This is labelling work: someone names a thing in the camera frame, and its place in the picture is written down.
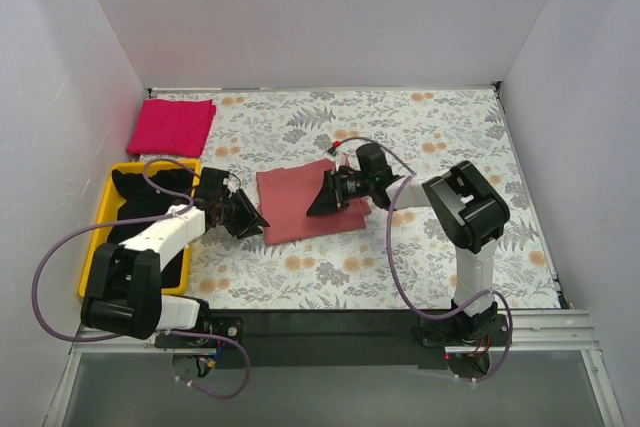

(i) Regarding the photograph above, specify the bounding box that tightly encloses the salmon pink t shirt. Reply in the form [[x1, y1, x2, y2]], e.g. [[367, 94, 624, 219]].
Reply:
[[255, 156, 370, 247]]

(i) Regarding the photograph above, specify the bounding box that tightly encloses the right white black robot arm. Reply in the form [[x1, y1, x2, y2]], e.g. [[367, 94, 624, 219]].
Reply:
[[306, 139, 511, 345]]

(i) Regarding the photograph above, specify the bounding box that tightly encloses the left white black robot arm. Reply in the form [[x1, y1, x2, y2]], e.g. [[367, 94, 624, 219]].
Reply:
[[81, 168, 269, 347]]

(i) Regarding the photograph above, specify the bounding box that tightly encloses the floral patterned table mat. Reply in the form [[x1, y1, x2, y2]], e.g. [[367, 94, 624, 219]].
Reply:
[[135, 88, 565, 312]]

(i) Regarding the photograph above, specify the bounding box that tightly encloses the black t shirt in bin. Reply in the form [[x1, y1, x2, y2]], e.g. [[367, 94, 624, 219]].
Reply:
[[83, 162, 197, 295]]

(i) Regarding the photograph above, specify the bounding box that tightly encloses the folded magenta t shirt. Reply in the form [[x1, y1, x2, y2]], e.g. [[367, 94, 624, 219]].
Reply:
[[126, 99, 217, 158]]

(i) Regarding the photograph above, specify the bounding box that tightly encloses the yellow plastic bin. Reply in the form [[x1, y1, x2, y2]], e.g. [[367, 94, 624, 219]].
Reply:
[[78, 159, 201, 297]]

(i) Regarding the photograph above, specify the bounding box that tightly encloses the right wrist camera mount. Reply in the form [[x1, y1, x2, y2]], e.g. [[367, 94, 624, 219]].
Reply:
[[326, 140, 350, 170]]

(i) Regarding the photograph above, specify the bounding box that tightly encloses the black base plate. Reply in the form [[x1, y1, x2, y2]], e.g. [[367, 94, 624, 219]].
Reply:
[[154, 308, 511, 369]]

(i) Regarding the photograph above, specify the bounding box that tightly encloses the aluminium frame rail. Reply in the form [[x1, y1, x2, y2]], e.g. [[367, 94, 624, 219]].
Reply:
[[46, 309, 624, 426]]

